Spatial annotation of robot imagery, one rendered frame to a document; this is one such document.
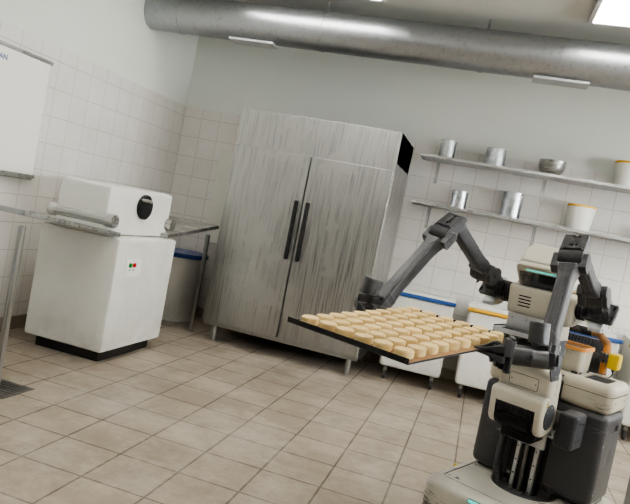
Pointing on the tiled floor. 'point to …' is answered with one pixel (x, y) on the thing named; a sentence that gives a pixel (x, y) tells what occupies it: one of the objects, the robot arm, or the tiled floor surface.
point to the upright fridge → (304, 225)
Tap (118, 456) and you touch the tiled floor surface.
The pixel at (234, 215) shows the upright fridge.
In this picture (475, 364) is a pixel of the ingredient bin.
